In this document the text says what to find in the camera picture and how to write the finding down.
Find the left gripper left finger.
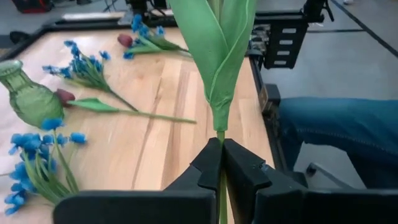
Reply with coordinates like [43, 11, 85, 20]
[52, 137, 223, 224]

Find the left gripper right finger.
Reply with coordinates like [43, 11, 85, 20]
[222, 138, 398, 224]

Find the blue artificial flower sprig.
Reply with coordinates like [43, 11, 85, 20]
[123, 13, 187, 60]
[42, 39, 140, 112]
[3, 117, 88, 216]

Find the red artificial tulip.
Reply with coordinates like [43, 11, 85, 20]
[169, 0, 257, 224]
[117, 33, 193, 59]
[55, 88, 197, 124]

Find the green glass vase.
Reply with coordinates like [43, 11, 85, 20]
[0, 59, 65, 129]

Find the grey chair base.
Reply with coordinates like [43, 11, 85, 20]
[306, 161, 353, 189]

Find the person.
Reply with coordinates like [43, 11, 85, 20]
[278, 96, 398, 190]

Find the black connector panel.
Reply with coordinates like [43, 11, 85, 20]
[263, 17, 309, 70]

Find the black aluminium table frame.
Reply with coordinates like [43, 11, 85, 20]
[0, 9, 310, 189]

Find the black frame clamp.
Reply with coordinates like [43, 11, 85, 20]
[9, 30, 32, 45]

